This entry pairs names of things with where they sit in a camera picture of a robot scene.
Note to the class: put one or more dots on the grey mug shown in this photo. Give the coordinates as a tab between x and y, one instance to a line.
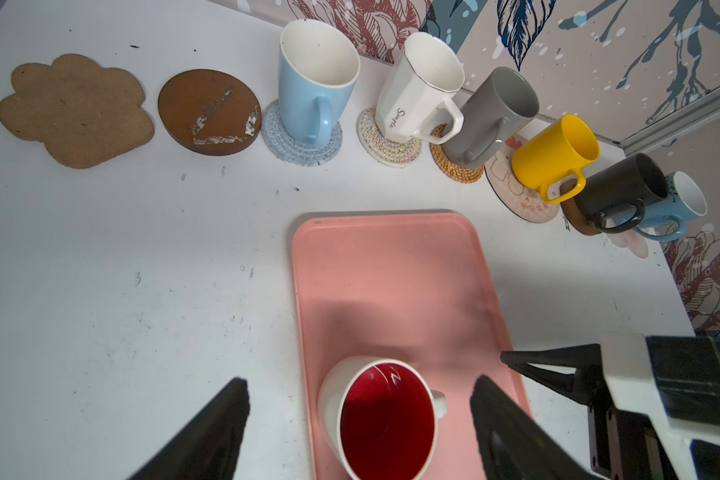
503	104

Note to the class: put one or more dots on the pink flower shaped coaster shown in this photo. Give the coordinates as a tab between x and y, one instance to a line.
638	245

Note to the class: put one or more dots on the multicolour zigzag woven coaster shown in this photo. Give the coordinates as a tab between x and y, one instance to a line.
383	150

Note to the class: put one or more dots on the tan paw shaped coaster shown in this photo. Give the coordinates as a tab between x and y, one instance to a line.
83	113

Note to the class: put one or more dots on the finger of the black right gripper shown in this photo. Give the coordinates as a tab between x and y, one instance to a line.
574	372

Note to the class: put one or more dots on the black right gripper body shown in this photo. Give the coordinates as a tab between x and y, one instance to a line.
624	445

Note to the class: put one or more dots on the round bunny print coaster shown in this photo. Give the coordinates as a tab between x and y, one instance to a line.
523	202

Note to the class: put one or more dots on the brown rattan woven coaster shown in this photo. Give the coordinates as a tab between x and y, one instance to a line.
451	170

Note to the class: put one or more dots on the black mug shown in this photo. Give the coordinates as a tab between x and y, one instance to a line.
616	199

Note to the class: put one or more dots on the pink rectangular tray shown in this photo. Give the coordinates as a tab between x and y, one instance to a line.
412	287

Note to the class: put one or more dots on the white faceted mug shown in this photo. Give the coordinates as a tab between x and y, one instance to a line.
425	78

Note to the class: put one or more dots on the dark brown glossy coaster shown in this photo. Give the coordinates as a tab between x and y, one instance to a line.
210	112

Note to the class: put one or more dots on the red interior white mug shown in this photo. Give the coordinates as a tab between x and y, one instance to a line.
381	418

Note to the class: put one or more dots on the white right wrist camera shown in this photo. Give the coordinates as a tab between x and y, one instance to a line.
675	383

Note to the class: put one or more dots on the yellow mug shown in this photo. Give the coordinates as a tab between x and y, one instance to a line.
561	150

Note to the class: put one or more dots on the white blue handled mug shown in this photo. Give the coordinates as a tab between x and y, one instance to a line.
685	202

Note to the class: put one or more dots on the grey round felt coaster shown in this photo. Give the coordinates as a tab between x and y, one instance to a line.
287	149

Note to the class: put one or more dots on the light blue mug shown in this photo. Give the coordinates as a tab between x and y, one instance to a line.
318	69

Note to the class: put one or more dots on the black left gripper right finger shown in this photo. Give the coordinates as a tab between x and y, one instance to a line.
511	445

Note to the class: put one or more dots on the brown round wooden coaster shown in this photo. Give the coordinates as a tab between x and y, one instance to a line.
573	214

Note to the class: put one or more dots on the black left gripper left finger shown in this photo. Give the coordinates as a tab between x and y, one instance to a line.
208	446

